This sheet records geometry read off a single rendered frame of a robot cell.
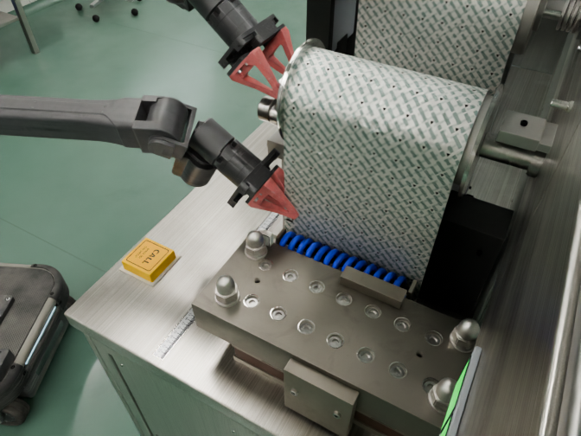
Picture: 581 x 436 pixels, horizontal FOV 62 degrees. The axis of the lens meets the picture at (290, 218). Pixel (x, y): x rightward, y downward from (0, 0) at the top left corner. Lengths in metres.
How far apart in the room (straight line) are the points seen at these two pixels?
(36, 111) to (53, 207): 1.79
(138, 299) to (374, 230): 0.44
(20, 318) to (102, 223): 0.72
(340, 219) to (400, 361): 0.22
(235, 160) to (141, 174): 1.91
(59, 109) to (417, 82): 0.51
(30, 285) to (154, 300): 1.08
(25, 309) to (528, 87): 1.73
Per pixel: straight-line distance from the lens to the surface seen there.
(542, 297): 0.29
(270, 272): 0.74
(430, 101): 0.61
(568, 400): 0.20
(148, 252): 0.95
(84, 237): 2.38
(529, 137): 0.61
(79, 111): 0.79
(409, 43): 0.82
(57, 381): 1.97
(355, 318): 0.70
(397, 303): 0.71
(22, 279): 1.98
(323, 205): 0.72
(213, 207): 1.04
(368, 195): 0.67
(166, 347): 0.84
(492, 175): 1.20
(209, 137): 0.75
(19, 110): 0.84
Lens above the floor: 1.61
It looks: 45 degrees down
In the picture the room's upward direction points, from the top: straight up
